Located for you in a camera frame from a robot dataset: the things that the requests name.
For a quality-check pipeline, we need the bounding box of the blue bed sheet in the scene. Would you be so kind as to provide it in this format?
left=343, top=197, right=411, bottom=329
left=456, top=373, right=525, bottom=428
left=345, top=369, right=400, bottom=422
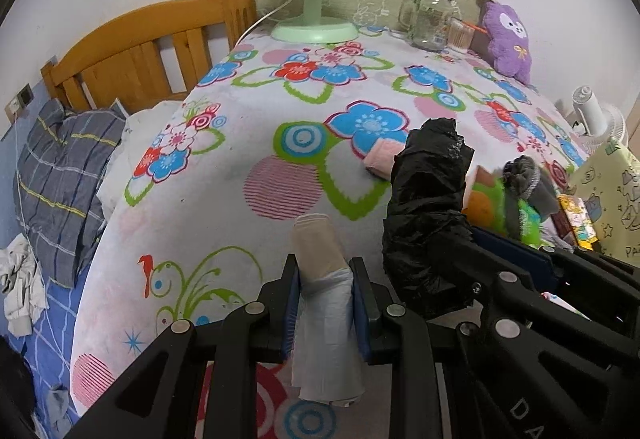
left=3, top=269, right=88, bottom=438

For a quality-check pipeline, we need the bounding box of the white blanket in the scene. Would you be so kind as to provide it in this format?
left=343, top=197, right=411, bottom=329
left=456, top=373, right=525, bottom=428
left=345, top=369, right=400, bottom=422
left=96, top=101, right=180, bottom=220

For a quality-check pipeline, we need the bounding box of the floral tablecloth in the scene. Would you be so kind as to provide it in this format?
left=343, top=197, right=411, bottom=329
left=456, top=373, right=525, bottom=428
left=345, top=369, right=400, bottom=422
left=70, top=29, right=588, bottom=438

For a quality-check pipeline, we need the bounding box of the yellow cartoon tissue pack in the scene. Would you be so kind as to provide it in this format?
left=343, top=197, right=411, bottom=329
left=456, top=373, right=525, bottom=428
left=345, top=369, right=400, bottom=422
left=551, top=194, right=598, bottom=251

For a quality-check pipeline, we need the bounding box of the grey plaid pillow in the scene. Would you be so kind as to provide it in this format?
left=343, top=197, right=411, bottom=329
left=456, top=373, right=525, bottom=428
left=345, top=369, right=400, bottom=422
left=13, top=99, right=126, bottom=289

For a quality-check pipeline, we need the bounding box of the white standing fan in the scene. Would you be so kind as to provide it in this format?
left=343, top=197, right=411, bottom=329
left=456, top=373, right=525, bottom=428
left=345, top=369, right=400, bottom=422
left=572, top=86, right=628, bottom=153

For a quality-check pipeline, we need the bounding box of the beige and white sock roll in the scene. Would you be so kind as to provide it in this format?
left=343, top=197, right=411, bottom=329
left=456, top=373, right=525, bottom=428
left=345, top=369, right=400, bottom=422
left=292, top=214, right=364, bottom=407

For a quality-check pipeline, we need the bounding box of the dark grey sock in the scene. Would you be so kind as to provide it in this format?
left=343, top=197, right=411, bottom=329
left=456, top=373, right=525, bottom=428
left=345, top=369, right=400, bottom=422
left=502, top=155, right=560, bottom=220

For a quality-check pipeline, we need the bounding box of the black plastic bag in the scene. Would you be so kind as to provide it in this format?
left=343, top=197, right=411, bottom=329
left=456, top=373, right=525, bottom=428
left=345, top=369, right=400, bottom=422
left=382, top=118, right=474, bottom=320

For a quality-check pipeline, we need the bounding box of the wall power outlet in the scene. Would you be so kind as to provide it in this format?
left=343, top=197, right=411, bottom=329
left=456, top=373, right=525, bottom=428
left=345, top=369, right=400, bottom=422
left=4, top=84, right=34, bottom=124

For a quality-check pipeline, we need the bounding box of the crumpled white grey cloth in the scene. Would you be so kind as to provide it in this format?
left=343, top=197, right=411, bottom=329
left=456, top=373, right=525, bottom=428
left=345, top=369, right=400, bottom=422
left=1, top=234, right=48, bottom=338

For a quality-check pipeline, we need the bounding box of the small jar of cotton swabs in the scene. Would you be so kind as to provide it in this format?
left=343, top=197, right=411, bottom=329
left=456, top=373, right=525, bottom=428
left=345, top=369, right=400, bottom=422
left=447, top=18, right=486, bottom=54

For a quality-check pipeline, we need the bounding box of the wooden bed headboard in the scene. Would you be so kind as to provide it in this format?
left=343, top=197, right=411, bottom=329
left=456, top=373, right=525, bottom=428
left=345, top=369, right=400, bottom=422
left=41, top=0, right=257, bottom=113

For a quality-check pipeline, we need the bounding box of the pink cloth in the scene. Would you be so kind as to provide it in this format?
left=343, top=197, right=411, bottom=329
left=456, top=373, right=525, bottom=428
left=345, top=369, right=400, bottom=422
left=362, top=138, right=405, bottom=181

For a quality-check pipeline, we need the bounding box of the purple plush bunny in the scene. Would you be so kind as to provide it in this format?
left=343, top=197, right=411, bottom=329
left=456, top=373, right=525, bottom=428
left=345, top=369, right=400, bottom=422
left=482, top=2, right=532, bottom=85

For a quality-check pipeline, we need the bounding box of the glass mason jar mug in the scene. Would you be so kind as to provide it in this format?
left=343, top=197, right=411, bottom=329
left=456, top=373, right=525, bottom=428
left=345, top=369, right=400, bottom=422
left=398, top=0, right=454, bottom=52

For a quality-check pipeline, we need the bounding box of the yellow patterned storage box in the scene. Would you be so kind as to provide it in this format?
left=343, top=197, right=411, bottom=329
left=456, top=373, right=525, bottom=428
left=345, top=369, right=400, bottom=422
left=568, top=137, right=640, bottom=267

